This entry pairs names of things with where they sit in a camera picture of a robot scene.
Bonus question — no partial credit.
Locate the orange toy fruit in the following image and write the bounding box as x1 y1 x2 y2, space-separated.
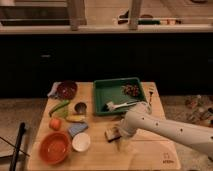
49 118 62 131

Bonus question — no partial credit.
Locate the small white bowl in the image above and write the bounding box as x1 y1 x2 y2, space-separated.
72 132 91 152

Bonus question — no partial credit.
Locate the black tripod leg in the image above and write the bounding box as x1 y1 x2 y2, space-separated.
9 122 25 171

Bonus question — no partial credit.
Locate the white handled brush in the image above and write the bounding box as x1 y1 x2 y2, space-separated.
103 101 137 111

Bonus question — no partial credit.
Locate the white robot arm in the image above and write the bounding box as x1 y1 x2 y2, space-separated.
118 102 213 161

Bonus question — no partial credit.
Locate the green toy pepper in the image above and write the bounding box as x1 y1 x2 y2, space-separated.
49 100 70 117

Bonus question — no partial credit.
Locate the dark red berry cluster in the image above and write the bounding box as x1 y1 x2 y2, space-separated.
123 84 139 97

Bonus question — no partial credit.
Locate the green plastic tray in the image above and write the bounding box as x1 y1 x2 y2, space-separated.
93 77 146 116

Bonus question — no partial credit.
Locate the yellow toy corn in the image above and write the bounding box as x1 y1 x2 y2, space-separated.
66 115 85 122

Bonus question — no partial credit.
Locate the grey cloth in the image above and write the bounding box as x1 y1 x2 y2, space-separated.
47 82 61 99

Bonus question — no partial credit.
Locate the orange-red plastic bowl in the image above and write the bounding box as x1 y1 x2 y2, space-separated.
39 131 71 165

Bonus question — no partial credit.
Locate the wooden board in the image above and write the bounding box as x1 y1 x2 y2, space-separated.
27 82 181 171

